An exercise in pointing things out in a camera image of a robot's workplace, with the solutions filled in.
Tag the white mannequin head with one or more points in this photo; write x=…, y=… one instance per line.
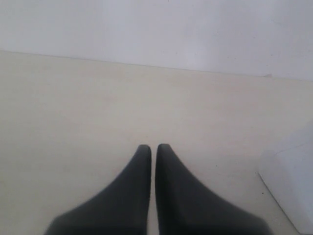
x=287, y=171

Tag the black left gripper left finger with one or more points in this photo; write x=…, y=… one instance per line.
x=119, y=209

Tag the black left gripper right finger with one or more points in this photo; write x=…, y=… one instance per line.
x=185, y=206

